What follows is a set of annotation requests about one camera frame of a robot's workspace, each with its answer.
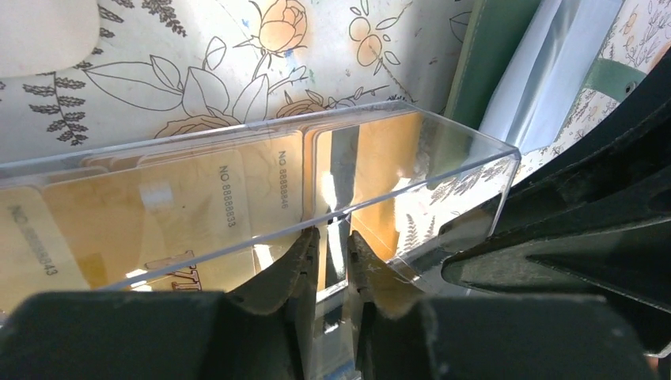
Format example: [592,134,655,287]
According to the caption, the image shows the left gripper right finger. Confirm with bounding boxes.
[347,232,645,379]

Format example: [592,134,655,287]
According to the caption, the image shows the green white chessboard mat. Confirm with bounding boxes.
[1,0,101,78]

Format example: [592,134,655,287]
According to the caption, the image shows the orange card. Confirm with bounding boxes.
[1,186,91,314]
[302,112,423,291]
[42,132,303,288]

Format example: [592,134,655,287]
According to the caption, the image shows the floral tablecloth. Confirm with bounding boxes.
[0,0,671,184]

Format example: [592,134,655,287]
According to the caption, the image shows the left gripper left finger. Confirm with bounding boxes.
[1,227,320,379]

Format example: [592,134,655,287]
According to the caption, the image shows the clear plastic card box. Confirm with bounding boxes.
[1,101,521,379]

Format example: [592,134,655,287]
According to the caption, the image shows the green leather card holder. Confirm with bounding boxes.
[445,1,670,154]

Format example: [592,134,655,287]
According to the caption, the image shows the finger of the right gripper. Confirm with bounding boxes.
[442,55,670,312]

